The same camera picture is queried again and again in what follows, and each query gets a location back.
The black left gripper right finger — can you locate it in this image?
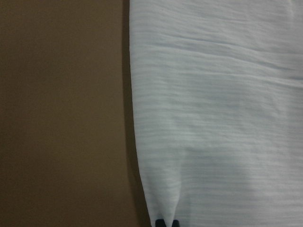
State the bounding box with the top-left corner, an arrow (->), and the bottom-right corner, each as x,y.
172,220 -> 180,227

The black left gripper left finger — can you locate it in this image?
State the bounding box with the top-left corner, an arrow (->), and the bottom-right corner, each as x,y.
155,219 -> 165,227

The light blue button shirt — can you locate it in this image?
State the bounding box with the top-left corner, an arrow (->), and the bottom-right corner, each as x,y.
129,0 -> 303,227

